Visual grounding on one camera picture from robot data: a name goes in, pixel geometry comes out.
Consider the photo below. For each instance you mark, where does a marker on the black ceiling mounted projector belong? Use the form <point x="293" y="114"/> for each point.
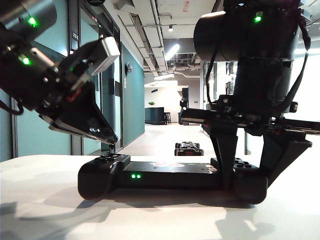
<point x="154" y="91"/>

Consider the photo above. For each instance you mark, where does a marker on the small ceiling spot light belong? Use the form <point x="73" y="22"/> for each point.
<point x="170" y="28"/>

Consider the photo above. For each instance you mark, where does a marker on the long white ceiling tube light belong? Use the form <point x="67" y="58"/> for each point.
<point x="172" y="52"/>

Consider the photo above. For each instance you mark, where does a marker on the round black ceiling camera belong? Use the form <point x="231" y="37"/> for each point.
<point x="95" y="2"/>

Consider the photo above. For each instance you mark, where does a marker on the low hanging tube light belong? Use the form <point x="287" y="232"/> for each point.
<point x="163" y="76"/>

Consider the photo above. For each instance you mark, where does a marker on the small white wall sign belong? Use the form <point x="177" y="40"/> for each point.
<point x="125" y="83"/>

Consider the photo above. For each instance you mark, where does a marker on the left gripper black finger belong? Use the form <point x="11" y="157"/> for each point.
<point x="96" y="110"/>
<point x="75" y="125"/>

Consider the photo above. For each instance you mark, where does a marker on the black remote control with joysticks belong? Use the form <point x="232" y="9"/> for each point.
<point x="172" y="177"/>

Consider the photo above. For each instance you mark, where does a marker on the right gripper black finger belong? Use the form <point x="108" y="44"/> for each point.
<point x="282" y="152"/>
<point x="226" y="155"/>

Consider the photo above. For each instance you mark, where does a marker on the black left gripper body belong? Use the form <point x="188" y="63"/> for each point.
<point x="65" y="85"/>

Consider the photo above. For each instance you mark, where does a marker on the black quadruped robot dog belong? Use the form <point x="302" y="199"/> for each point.
<point x="188" y="148"/>

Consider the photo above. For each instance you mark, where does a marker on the dark bar counter white top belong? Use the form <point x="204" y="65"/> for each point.
<point x="153" y="115"/>

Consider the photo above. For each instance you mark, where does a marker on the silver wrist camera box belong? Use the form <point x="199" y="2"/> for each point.
<point x="106" y="55"/>

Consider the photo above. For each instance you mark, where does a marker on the room number plate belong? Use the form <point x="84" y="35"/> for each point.
<point x="75" y="37"/>

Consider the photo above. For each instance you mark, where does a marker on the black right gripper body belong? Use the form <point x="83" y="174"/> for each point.
<point x="250" y="121"/>

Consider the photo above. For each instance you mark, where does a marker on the green potted plant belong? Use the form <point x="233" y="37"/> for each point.
<point x="151" y="103"/>

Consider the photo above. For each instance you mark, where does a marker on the dark wooden bar stool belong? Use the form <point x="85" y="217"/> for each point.
<point x="168" y="118"/>

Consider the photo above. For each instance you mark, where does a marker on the round black wall ornament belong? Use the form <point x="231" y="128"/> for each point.
<point x="128" y="69"/>

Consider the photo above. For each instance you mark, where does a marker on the tall black cabinet machine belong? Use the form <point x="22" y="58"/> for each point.
<point x="184" y="95"/>

